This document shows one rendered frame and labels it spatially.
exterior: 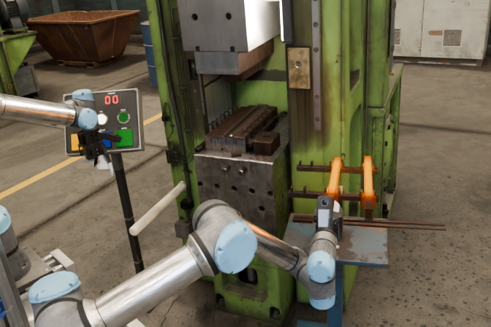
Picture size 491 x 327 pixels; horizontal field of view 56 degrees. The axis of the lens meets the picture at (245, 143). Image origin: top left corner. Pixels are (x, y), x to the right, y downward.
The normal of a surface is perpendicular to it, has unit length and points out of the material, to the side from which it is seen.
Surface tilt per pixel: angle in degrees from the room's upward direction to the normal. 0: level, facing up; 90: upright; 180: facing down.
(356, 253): 0
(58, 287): 8
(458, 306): 0
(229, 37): 90
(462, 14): 90
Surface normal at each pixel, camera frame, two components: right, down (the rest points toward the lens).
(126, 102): -0.01, -0.12
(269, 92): -0.40, 0.39
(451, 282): -0.08, -0.92
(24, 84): 0.79, 0.18
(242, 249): 0.55, 0.26
